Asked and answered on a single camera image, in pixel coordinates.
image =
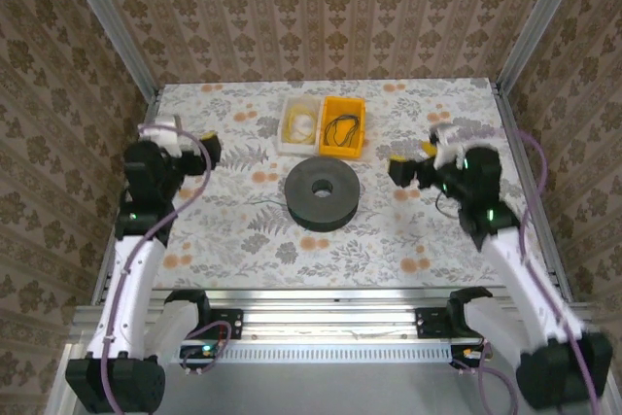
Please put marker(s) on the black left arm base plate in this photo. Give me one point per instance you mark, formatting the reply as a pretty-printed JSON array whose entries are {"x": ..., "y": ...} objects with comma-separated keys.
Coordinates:
[{"x": 233, "y": 323}]

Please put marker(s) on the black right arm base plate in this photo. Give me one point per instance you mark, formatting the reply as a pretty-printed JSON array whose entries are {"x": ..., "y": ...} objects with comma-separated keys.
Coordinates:
[{"x": 425, "y": 322}]

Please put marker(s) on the white plastic bin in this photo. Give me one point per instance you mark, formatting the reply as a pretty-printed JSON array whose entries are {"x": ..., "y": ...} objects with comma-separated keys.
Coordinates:
[{"x": 284, "y": 143}]

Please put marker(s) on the aluminium rail frame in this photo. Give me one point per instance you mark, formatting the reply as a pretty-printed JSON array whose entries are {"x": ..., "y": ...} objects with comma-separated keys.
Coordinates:
[{"x": 330, "y": 318}]

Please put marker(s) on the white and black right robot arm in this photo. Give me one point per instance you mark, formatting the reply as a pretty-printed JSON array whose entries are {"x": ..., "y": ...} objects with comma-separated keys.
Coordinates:
[{"x": 525, "y": 279}]

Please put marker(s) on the small controller board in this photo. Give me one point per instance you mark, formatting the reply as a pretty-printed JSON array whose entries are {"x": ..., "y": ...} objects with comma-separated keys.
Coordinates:
[
  {"x": 206, "y": 351},
  {"x": 469, "y": 354}
]

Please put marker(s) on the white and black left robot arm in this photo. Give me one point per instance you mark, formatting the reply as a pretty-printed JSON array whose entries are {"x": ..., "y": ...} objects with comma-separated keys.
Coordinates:
[{"x": 131, "y": 288}]

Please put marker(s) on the orange plastic bin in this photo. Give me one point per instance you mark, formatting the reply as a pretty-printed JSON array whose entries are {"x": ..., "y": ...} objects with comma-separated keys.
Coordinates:
[{"x": 340, "y": 151}]

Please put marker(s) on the aluminium corner post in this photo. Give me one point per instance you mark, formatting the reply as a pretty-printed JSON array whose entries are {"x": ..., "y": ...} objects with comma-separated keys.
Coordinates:
[
  {"x": 538, "y": 11},
  {"x": 111, "y": 21}
]

